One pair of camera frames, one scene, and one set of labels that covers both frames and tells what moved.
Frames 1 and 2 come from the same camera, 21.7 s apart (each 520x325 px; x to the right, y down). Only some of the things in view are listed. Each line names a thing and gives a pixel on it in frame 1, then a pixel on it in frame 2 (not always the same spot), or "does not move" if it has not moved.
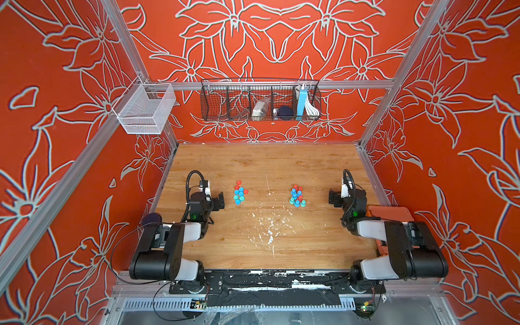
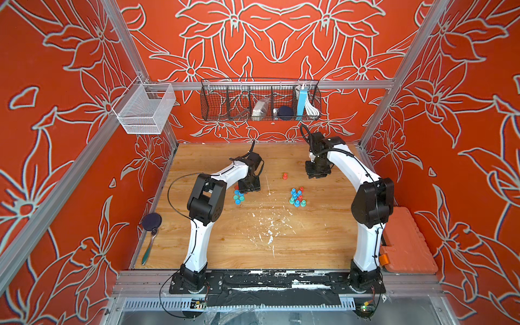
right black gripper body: x=338 y=201 to x=318 y=168
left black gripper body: x=214 y=206 to x=250 y=185
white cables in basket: x=311 y=109 does not move
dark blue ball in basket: x=285 y=113 does not move
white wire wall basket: x=144 y=107 does not move
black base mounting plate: x=275 y=288 does not move
